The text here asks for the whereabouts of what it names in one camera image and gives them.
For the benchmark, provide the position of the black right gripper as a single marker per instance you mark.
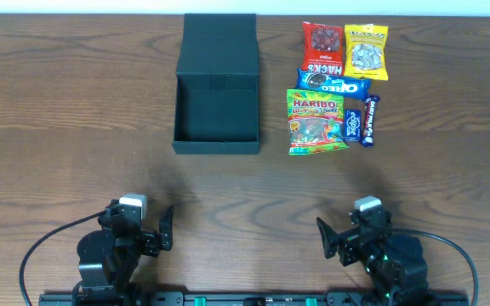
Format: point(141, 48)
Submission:
point(349, 242)

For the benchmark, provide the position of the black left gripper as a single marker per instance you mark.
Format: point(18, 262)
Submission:
point(150, 241)

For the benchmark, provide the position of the green Haribo worms bag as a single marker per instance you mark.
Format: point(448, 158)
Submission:
point(315, 121)

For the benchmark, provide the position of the dark green box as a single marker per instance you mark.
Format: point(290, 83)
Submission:
point(217, 94)

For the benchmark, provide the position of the blue Oreo cookie pack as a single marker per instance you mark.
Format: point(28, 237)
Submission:
point(339, 85)

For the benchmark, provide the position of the yellow snack bag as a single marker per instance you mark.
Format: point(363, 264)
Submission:
point(365, 51)

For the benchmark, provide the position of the red Hacks candy bag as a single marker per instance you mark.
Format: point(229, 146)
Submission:
point(323, 49)

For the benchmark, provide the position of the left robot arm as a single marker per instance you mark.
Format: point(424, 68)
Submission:
point(109, 256)

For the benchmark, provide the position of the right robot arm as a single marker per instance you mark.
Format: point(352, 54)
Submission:
point(394, 262)

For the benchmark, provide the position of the blue Eclipse mints box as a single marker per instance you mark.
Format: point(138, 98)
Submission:
point(352, 125)

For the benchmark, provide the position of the purple Dairy Milk bar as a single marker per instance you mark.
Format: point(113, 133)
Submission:
point(367, 131)

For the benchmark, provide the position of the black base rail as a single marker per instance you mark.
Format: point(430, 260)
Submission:
point(261, 299)

